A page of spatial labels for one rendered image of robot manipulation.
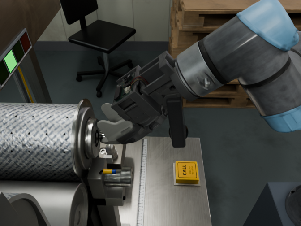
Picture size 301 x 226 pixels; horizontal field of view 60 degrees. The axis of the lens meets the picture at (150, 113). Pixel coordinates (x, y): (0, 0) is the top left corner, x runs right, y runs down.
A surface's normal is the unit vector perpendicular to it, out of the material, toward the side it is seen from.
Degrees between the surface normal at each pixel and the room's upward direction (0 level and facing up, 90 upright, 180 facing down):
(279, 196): 0
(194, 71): 64
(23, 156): 74
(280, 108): 87
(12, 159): 78
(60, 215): 23
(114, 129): 90
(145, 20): 90
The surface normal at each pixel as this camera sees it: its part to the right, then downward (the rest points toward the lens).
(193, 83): -0.21, 0.53
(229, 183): 0.00, -0.73
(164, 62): -0.64, -0.57
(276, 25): -0.32, 0.29
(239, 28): -0.59, -0.18
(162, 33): -0.01, 0.69
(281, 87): 0.05, 0.40
